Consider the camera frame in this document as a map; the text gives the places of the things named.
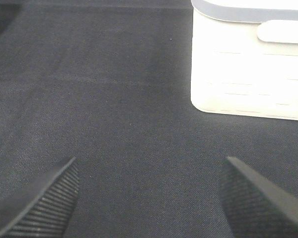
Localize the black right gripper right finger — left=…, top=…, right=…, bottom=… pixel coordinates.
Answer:
left=219, top=157, right=298, bottom=238

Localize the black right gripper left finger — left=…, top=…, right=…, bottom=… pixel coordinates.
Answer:
left=0, top=157, right=79, bottom=238

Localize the black table cloth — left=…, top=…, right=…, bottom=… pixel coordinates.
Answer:
left=0, top=0, right=298, bottom=238

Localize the white plastic storage box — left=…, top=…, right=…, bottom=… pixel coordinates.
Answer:
left=191, top=0, right=298, bottom=120

